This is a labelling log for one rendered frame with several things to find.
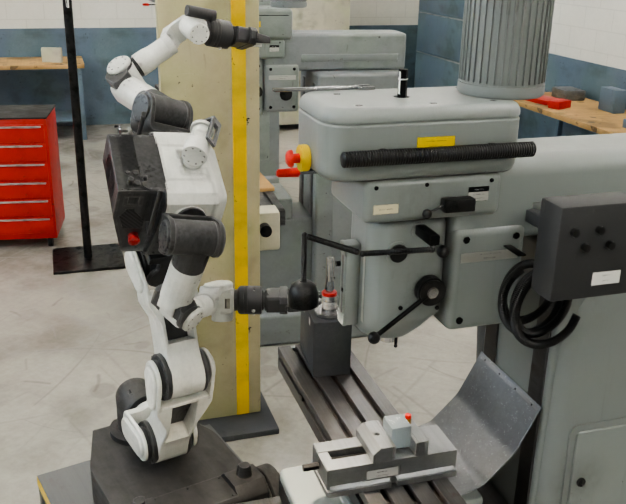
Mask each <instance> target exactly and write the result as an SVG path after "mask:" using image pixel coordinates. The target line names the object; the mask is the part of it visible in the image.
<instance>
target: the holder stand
mask: <svg viewBox="0 0 626 504"><path fill-rule="evenodd" d="M318 294H319V298H318V307H316V308H315V309H312V310H308V311H301V325H300V346H301V348H302V351H303V354H304V356H305V359H306V361H307V364H308V366H309V369H310V372H311V374H312V377H323V376H335V375H348V374H350V360H351V335H352V325H346V326H342V324H341V323H340V322H339V321H338V309H339V302H340V298H339V296H338V294H337V310H336V311H335V312H332V313H327V312H323V311H322V310H321V305H322V291H318Z"/></svg>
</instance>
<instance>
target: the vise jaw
mask: <svg viewBox="0 0 626 504"><path fill-rule="evenodd" d="M356 437H357V438H358V440H359V442H360V443H361V445H362V446H363V448H364V450H365V451H366V453H367V454H368V456H369V458H370V459H371V461H372V463H378V462H384V461H390V460H392V458H393V459H394V458H395V455H396V446H395V444H394V443H393V441H392V440H391V438H390V437H389V435H388V434H387V432H386V431H385V430H384V428H383V427H382V425H381V424H380V422H379V421H378V420H376V421H375V420H373V421H367V422H363V423H362V424H361V425H360V426H359V427H358V428H357V429H356Z"/></svg>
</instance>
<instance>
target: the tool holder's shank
mask: <svg viewBox="0 0 626 504"><path fill-rule="evenodd" d="M324 289H325V290H326V292H328V293H332V292H333V290H334V289H335V286H334V256H327V257H326V282H325V288H324Z"/></svg>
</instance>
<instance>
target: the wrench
mask: <svg viewBox="0 0 626 504"><path fill-rule="evenodd" d="M352 89H358V90H375V86H370V84H357V85H348V86H317V87H287V88H272V91H273V92H294V91H323V90H352Z"/></svg>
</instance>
